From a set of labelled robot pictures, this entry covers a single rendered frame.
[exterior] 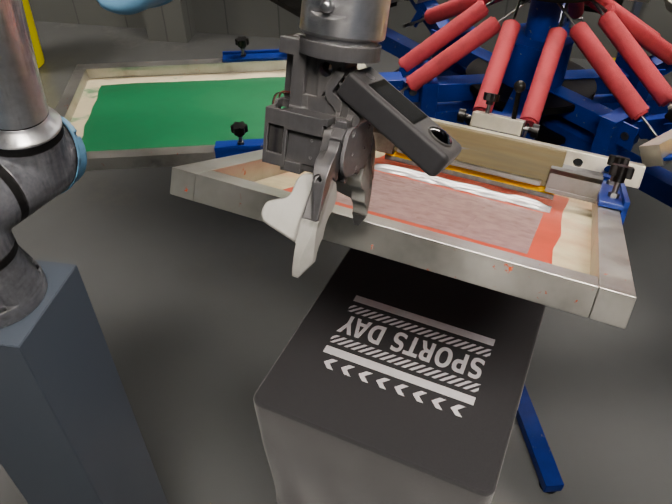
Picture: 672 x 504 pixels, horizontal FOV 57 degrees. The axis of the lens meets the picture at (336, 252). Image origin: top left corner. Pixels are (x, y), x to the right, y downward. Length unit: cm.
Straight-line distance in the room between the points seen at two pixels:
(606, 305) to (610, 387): 184
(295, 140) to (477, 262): 27
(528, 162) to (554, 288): 60
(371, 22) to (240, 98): 152
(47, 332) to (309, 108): 64
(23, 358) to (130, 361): 152
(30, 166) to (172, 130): 95
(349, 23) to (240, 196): 34
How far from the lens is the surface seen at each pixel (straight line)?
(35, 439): 125
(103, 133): 196
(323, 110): 57
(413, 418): 115
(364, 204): 65
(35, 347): 106
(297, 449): 123
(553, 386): 248
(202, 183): 84
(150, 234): 307
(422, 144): 53
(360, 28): 53
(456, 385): 120
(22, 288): 104
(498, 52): 180
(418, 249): 73
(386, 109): 54
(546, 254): 92
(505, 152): 129
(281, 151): 58
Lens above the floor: 190
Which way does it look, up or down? 42 degrees down
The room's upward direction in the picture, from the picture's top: straight up
